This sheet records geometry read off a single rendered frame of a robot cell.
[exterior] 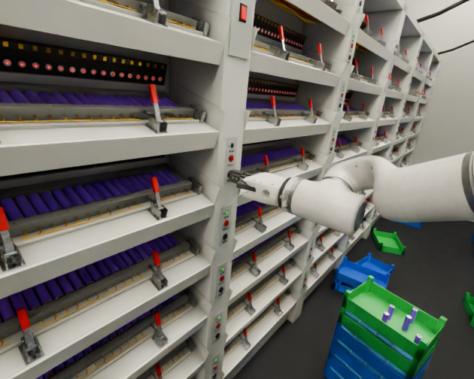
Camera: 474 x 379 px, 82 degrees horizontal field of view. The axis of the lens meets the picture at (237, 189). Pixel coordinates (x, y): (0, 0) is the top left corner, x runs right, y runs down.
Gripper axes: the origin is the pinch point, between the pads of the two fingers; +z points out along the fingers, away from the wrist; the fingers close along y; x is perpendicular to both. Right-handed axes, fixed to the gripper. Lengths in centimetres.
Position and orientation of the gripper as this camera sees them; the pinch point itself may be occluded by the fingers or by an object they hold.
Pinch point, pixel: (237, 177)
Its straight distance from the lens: 72.1
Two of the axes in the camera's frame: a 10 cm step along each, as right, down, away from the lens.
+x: 0.8, -9.4, -3.3
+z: -7.6, -2.7, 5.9
